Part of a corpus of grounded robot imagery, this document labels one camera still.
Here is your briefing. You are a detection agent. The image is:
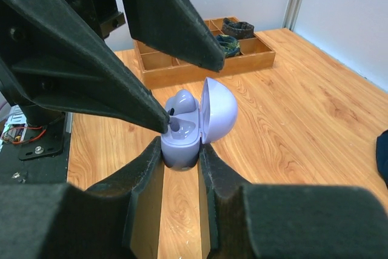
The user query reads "rolled green patterned tie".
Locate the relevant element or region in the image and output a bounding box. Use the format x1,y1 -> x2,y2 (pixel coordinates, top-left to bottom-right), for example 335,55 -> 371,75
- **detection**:
215,35 -> 241,58

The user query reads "lavender earbud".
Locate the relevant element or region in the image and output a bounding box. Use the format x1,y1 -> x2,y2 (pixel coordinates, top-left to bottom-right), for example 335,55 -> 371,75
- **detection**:
166,89 -> 197,116

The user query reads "dark navy crumpled cloth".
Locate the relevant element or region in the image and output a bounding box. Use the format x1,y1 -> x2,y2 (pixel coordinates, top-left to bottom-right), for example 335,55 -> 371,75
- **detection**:
376,130 -> 388,185

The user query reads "wooden compartment tray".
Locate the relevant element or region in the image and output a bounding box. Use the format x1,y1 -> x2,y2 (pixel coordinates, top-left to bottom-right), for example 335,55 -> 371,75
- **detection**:
134,33 -> 275,89

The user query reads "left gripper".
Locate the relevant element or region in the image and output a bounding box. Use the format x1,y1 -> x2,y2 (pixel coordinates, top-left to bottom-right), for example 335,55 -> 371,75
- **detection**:
1,0 -> 225,133

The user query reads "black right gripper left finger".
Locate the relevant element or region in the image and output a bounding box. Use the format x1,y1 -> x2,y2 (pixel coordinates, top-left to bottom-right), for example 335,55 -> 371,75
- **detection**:
1,137 -> 164,258

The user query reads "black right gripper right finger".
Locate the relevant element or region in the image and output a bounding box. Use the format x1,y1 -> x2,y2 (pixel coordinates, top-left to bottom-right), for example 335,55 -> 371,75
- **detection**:
198,144 -> 387,258

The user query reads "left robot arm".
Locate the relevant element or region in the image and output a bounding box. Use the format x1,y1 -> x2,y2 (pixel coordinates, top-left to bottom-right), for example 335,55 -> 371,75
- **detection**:
1,0 -> 224,133

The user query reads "rolled black tie top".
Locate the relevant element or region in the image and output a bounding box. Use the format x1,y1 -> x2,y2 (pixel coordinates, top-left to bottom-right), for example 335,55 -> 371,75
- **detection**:
221,18 -> 255,39

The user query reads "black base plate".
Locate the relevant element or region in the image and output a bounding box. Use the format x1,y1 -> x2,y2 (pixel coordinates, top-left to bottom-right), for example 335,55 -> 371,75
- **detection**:
1,113 -> 72,184

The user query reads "lavender earbud case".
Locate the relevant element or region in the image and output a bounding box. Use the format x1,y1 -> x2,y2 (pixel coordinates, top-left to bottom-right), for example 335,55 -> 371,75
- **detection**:
161,77 -> 238,171

